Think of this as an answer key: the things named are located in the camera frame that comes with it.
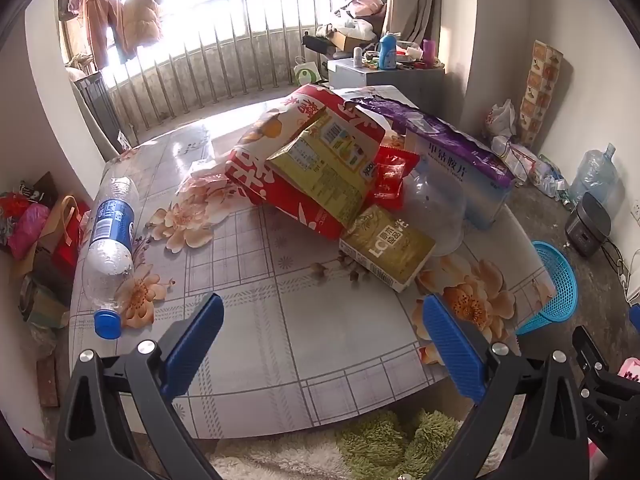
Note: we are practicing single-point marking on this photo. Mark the clear packet red print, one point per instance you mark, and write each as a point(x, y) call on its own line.
point(205, 185)

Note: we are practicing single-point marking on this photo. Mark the clear plastic cup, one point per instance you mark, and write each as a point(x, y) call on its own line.
point(435, 210)

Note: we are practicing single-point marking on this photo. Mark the purple white tissue pack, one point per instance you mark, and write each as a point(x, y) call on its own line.
point(450, 135)

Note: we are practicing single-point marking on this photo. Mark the pink plastic bag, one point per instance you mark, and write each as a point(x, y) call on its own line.
point(27, 230)

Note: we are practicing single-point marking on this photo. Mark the pink hanging jacket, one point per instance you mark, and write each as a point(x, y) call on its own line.
point(100, 15)

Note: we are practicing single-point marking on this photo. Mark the wall socket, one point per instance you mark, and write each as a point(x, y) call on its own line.
point(636, 210)

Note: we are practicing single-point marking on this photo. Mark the green white shopping bag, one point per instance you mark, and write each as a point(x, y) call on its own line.
point(306, 74)

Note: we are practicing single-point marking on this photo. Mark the green shaggy rug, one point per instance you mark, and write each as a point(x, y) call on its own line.
point(390, 445)

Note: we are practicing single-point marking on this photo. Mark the red gift bag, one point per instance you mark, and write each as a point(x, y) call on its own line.
point(67, 250)

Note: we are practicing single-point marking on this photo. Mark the pink cup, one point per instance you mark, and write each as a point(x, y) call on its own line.
point(428, 51)

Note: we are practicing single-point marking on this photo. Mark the small white bottle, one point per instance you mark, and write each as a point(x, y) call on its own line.
point(358, 57)

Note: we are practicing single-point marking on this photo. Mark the clear plastic bottle blue label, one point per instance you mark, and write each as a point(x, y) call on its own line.
point(112, 220)

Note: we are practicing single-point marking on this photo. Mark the yellow green snack packet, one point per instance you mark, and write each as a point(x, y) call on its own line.
point(320, 180)

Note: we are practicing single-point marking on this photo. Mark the pile of plastic packaging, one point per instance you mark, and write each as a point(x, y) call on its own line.
point(530, 165)

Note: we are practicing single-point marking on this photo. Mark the beige curtain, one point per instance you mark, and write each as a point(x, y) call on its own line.
point(412, 0)

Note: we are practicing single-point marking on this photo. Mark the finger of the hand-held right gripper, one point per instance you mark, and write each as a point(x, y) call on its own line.
point(597, 360)

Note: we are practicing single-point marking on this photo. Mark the scattered brown shells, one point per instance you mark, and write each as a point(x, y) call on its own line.
point(350, 265)

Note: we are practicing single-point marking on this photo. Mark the black rice cooker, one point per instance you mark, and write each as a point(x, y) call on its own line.
point(587, 225)

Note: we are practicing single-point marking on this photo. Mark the grey cabinet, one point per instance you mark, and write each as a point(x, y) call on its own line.
point(390, 82)

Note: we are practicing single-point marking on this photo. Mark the blue plastic basket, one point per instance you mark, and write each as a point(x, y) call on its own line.
point(555, 280)

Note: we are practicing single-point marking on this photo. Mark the white plastic bag red print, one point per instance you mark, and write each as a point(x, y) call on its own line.
point(501, 120)

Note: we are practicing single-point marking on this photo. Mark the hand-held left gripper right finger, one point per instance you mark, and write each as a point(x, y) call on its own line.
point(452, 345)

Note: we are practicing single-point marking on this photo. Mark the red plastic wrapper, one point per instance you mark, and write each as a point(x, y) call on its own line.
point(390, 175)

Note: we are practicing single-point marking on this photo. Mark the blue detergent bottle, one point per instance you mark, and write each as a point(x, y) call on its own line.
point(387, 52)

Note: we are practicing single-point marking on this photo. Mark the beige puffer jacket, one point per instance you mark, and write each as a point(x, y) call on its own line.
point(142, 15)

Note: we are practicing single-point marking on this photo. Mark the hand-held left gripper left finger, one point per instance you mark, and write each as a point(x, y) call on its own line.
point(195, 340)

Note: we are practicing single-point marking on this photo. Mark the red white snack bag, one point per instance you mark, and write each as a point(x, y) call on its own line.
point(255, 170)

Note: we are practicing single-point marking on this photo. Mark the olive yellow drink carton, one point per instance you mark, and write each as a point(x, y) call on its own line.
point(385, 245)

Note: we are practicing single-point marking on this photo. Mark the metal balcony railing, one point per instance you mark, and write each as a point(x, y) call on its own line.
point(220, 67)

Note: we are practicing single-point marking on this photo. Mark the black bag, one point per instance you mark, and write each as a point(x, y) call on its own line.
point(317, 44)

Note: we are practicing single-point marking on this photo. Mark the patterned rolled mat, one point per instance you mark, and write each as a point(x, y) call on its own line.
point(540, 90)

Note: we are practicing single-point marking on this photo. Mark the white shaggy rug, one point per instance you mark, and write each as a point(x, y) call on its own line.
point(280, 460)

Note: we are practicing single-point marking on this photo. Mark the cardboard box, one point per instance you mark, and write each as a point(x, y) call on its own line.
point(350, 40)

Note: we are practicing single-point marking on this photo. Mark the pink bedding pile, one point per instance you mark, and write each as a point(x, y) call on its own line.
point(365, 6)

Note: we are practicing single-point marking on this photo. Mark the empty blue water jug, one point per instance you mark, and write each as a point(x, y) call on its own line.
point(592, 175)

